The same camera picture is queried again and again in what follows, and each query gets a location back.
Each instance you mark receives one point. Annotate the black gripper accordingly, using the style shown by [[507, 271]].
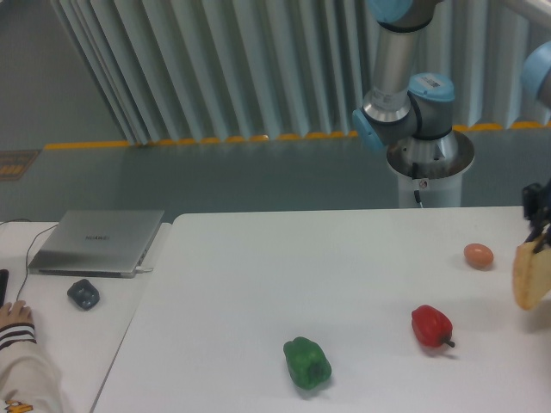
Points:
[[536, 209]]

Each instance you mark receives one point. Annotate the triangular bread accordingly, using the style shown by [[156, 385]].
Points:
[[531, 275]]

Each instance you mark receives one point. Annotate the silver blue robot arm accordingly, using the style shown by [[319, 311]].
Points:
[[410, 115]]

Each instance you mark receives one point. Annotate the cream striped sleeve forearm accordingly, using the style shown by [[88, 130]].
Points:
[[28, 379]]

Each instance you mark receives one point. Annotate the person's hand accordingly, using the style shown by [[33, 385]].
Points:
[[15, 313]]

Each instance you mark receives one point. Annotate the brown egg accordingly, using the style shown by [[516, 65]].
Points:
[[477, 255]]

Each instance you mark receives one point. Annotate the red bell pepper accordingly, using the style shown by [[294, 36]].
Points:
[[431, 327]]

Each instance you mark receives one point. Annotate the green bell pepper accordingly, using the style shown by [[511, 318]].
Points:
[[308, 367]]

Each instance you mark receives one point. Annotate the silver laptop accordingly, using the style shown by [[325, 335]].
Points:
[[105, 243]]

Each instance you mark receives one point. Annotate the dark grey small case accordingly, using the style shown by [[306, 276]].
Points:
[[84, 295]]

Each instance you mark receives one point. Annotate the white side table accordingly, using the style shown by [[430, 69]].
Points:
[[82, 345]]

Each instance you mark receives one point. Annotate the black phone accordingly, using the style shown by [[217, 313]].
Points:
[[4, 279]]

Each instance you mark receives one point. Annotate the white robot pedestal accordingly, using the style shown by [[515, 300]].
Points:
[[429, 172]]

